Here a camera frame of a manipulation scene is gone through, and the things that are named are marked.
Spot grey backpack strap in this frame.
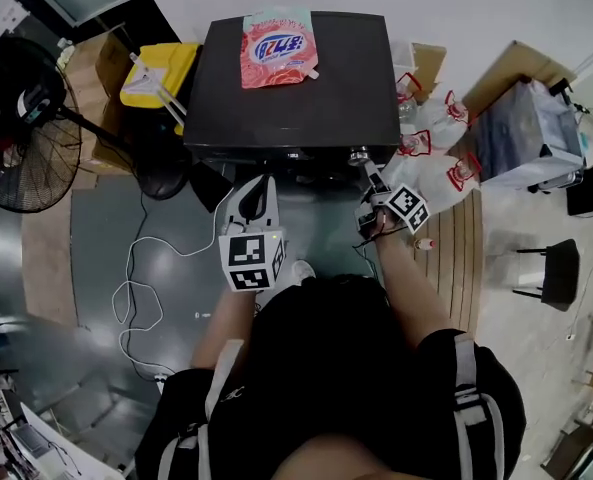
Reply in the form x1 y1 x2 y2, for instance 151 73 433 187
449 332 508 480
157 338 246 480

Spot yellow plastic bin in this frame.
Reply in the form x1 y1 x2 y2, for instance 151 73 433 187
119 42 203 137

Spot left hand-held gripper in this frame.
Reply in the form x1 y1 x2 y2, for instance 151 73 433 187
218 175 287 293

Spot person's black shirt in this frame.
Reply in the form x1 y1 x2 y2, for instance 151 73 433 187
133 275 528 480

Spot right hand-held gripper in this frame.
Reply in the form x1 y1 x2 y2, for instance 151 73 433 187
354 160 431 239

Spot large leaning cardboard panel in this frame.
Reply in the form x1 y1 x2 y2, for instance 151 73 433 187
460 39 578 120

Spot black floor cable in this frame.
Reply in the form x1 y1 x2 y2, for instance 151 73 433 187
124 189 150 290

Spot low cardboard box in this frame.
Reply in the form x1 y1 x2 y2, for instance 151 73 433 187
78 96 138 175

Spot person's white shoe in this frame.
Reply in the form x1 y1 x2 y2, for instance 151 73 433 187
291 259 318 288

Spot white table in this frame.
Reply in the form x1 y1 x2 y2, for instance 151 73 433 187
5 401 123 480

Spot bagged water bottle red handle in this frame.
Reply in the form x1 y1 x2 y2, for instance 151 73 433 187
398 128 433 159
422 89 471 148
394 71 423 125

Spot white tied plastic bags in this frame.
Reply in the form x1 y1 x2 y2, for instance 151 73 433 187
381 150 483 205

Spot clear plastic container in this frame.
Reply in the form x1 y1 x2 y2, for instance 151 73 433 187
390 41 417 70

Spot small white fan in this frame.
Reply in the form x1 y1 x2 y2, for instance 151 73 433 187
577 107 593 170

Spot tall cardboard box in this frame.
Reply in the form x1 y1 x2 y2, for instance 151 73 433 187
59 31 133 100

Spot pink detergent pouch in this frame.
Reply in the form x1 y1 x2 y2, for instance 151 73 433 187
239 6 322 91

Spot grey right backpack strap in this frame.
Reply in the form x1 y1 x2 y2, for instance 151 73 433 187
449 332 508 480

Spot small leaning cardboard piece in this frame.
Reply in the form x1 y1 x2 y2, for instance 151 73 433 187
411 42 448 103

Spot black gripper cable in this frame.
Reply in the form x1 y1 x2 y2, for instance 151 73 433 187
352 206 408 290

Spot grey left backpack strap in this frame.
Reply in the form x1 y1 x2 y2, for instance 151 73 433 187
157 338 246 480

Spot person's right forearm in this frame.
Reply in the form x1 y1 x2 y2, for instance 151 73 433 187
374 224 456 353

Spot black floor mat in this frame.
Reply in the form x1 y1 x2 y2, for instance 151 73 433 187
189 161 235 214

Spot flat cardboard sheet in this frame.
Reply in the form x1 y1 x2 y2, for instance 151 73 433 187
19 167 101 327

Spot person's left forearm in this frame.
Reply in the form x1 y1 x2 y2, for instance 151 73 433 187
190 284 258 370

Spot white power cable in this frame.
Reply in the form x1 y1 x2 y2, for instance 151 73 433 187
111 186 235 380

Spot black chair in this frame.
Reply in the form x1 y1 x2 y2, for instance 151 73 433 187
512 238 580 313

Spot black washing machine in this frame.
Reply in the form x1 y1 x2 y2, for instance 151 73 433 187
182 10 403 169

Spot grey plastic storage crate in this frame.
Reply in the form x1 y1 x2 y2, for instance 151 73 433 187
472 79 591 193

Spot black standing fan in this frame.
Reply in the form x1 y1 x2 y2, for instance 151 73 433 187
0 34 193 215

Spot white plastic rod tool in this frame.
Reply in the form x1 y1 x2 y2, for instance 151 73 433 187
124 52 188 125

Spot wooden plank pallet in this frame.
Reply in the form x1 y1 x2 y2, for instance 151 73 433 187
407 186 485 340

